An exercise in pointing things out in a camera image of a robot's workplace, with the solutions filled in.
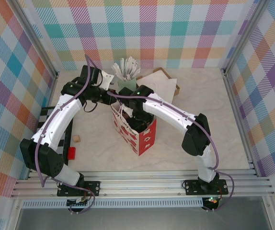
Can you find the perforated metal cable tray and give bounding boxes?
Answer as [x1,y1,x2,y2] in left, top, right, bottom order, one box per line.
[21,200,205,208]

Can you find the white red-flower paper gift bag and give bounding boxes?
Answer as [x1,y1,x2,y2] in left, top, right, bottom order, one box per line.
[110,82,158,157]

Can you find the mint green holder cup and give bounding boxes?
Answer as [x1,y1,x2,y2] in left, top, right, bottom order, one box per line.
[117,76,137,91]

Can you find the black white chessboard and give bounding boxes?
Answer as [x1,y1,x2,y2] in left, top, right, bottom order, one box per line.
[35,107,74,168]

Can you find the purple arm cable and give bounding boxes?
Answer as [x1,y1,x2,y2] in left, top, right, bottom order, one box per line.
[34,54,97,214]
[106,91,236,213]

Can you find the brown cardboard napkin box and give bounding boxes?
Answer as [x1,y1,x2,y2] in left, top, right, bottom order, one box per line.
[136,68,181,97]

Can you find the white paper napkin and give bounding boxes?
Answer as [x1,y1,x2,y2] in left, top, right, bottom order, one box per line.
[137,71,178,97]

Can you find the white paper-wrapped straw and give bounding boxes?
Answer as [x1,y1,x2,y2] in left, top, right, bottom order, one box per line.
[111,63,123,79]
[126,57,135,80]
[130,61,142,79]
[120,58,126,80]

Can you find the aluminium frame post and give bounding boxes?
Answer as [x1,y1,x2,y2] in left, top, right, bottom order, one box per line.
[221,0,272,74]
[14,0,59,79]

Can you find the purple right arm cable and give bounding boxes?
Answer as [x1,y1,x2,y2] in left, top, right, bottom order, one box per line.
[106,91,236,213]

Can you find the small controller circuit board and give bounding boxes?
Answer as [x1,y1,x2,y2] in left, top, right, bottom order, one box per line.
[203,196,221,206]
[67,197,92,208]

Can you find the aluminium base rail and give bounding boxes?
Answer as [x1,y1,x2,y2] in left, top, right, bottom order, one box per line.
[10,169,275,199]

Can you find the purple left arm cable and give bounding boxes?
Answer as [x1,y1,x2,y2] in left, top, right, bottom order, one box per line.
[34,54,97,214]

